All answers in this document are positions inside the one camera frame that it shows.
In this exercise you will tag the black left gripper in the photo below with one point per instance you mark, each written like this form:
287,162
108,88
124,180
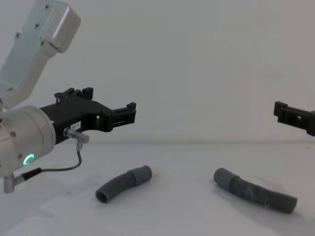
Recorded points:
71,115

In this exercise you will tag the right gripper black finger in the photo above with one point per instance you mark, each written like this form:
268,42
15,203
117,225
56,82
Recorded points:
297,118

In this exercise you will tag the white curtain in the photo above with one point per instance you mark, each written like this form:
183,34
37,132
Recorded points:
187,61

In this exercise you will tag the white table cloth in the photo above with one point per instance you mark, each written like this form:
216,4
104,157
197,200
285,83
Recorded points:
177,216

